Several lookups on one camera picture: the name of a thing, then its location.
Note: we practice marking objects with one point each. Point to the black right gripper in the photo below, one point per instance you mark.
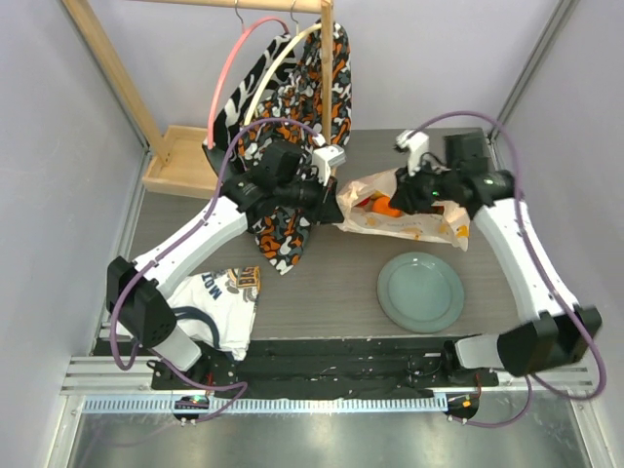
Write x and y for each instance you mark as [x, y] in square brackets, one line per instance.
[405, 192]

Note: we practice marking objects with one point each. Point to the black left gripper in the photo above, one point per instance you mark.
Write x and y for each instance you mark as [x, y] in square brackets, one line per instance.
[326, 209]

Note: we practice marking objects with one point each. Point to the fake orange fruit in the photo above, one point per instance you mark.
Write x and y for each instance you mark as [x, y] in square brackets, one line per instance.
[381, 206]

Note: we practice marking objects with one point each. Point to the translucent orange plastic bag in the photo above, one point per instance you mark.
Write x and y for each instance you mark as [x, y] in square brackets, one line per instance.
[448, 224]

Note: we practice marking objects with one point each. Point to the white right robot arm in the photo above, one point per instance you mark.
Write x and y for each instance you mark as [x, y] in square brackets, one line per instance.
[554, 327]

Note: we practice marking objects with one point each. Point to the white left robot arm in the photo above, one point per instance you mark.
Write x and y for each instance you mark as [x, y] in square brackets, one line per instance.
[239, 205]

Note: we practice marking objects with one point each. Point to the teal ceramic plate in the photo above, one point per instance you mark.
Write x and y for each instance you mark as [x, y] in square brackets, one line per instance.
[420, 292]

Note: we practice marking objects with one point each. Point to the orange camouflage patterned garment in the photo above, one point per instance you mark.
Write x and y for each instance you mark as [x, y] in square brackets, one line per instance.
[282, 235]

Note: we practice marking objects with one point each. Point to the black white zebra garment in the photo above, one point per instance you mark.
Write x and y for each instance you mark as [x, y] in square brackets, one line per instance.
[281, 98]

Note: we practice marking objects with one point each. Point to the white printed t-shirt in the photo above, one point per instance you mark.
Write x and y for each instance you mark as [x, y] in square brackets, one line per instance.
[214, 308]

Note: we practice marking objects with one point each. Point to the wooden clothes rack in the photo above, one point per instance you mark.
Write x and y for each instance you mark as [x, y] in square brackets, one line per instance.
[165, 62]

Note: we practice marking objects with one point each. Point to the cream clothes hanger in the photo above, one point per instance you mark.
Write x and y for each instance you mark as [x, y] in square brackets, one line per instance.
[278, 61]

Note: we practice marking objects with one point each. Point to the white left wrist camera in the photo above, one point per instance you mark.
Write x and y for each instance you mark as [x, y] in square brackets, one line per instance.
[326, 158]

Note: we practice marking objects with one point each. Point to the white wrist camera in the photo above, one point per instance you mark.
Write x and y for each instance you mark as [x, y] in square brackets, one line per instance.
[326, 158]
[415, 144]

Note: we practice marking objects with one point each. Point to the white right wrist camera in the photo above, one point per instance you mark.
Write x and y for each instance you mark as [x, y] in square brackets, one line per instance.
[415, 144]

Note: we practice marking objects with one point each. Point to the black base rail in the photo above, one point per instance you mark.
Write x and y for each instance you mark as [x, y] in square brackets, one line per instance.
[369, 368]

